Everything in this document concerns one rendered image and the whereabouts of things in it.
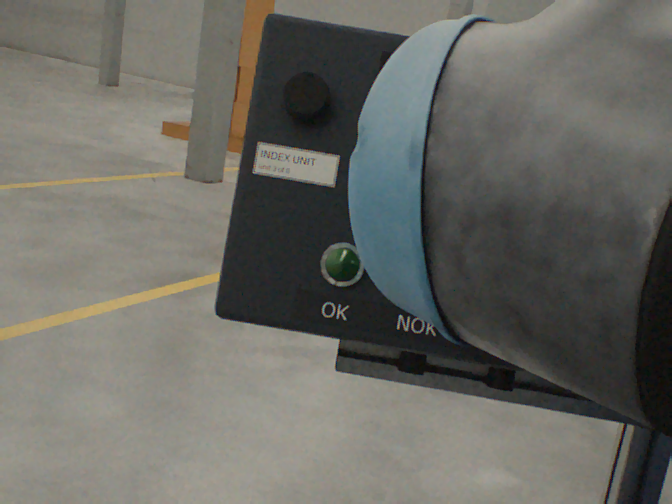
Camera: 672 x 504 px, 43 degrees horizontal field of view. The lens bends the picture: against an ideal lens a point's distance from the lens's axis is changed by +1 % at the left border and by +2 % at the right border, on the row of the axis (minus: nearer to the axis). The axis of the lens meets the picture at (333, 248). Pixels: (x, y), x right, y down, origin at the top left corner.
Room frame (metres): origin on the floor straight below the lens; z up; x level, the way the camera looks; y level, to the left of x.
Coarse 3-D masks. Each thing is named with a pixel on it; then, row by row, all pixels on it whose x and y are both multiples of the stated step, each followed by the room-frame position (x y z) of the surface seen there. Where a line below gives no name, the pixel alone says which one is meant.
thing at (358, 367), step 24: (336, 360) 0.55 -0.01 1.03; (360, 360) 0.55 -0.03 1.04; (384, 360) 0.56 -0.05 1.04; (432, 360) 0.55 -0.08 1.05; (456, 360) 0.55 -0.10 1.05; (432, 384) 0.55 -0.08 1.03; (456, 384) 0.54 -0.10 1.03; (480, 384) 0.54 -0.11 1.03; (528, 384) 0.55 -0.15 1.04; (552, 384) 0.54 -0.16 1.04; (552, 408) 0.54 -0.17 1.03; (576, 408) 0.54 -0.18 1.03; (600, 408) 0.54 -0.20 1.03
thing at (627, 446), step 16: (624, 432) 0.56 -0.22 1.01; (640, 432) 0.54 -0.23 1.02; (656, 432) 0.55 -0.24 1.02; (624, 448) 0.55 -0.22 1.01; (640, 448) 0.54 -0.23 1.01; (656, 448) 0.54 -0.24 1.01; (608, 464) 0.57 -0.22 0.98; (624, 464) 0.54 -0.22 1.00; (640, 464) 0.54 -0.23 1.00; (656, 464) 0.54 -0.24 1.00; (608, 480) 0.56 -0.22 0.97; (624, 480) 0.54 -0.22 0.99; (640, 480) 0.55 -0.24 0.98; (656, 480) 0.54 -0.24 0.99; (608, 496) 0.56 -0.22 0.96; (624, 496) 0.54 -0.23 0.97; (640, 496) 0.55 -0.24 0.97; (656, 496) 0.54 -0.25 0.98
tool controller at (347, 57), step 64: (320, 64) 0.52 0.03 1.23; (384, 64) 0.52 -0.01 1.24; (256, 128) 0.51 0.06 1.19; (320, 128) 0.51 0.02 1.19; (256, 192) 0.50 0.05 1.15; (320, 192) 0.50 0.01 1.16; (256, 256) 0.49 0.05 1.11; (320, 256) 0.49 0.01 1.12; (256, 320) 0.48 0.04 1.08; (320, 320) 0.48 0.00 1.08; (384, 320) 0.48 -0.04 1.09; (512, 384) 0.53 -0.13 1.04
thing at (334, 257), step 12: (324, 252) 0.49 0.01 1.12; (336, 252) 0.49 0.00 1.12; (348, 252) 0.49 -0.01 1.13; (324, 264) 0.49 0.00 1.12; (336, 264) 0.48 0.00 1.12; (348, 264) 0.48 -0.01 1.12; (360, 264) 0.49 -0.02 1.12; (324, 276) 0.49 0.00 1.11; (336, 276) 0.48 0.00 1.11; (348, 276) 0.48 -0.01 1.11; (360, 276) 0.49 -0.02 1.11
